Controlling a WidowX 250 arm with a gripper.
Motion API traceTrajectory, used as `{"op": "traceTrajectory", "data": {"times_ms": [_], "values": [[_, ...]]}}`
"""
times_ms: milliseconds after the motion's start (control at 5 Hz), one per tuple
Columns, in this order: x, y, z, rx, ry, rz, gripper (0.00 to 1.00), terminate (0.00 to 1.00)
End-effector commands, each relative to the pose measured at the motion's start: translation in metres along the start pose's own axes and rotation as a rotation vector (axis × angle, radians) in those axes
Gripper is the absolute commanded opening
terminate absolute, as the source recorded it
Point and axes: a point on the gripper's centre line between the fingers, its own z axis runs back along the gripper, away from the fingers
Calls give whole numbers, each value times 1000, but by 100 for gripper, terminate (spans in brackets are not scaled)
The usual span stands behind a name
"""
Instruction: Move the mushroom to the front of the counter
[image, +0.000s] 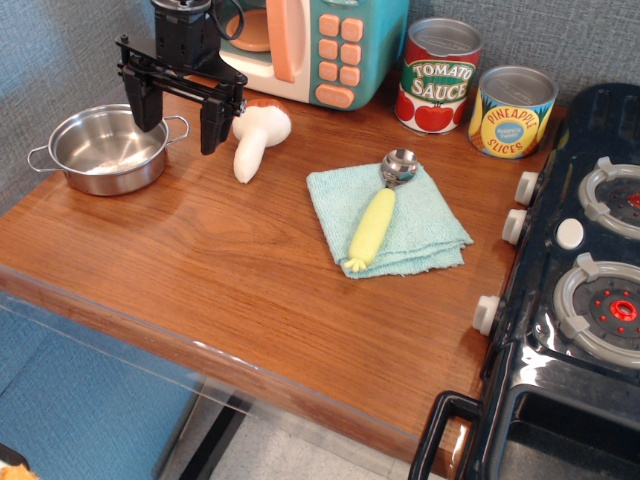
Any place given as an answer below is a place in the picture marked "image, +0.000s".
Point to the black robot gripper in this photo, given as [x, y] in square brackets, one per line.
[182, 58]

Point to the white plush mushroom brown cap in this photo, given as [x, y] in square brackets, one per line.
[264, 124]

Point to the small stainless steel pot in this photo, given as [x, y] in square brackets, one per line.
[102, 152]

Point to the teal toy microwave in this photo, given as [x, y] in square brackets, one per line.
[333, 54]

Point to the tomato sauce can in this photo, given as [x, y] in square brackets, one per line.
[440, 61]

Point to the light blue folded cloth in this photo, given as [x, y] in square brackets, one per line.
[423, 234]

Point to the pineapple slices can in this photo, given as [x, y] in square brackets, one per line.
[511, 111]

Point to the white stove knob middle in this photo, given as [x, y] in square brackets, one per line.
[513, 226]

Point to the white stove knob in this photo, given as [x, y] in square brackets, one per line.
[485, 313]
[513, 226]
[526, 187]

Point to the white stove knob upper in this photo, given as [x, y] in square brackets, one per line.
[526, 187]

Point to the white stove knob lower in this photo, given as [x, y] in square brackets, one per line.
[485, 313]

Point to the white round stove button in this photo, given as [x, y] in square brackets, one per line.
[569, 234]

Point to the grey rear stove burner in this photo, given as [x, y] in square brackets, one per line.
[609, 195]

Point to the grey stove burner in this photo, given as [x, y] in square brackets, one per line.
[596, 304]
[609, 195]

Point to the grey front stove burner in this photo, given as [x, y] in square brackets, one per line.
[596, 304]

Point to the black toy stove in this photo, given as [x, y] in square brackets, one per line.
[560, 397]

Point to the yellow handled metal scoop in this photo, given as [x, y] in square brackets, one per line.
[398, 167]

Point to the black oven door handle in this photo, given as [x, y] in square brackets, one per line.
[447, 405]

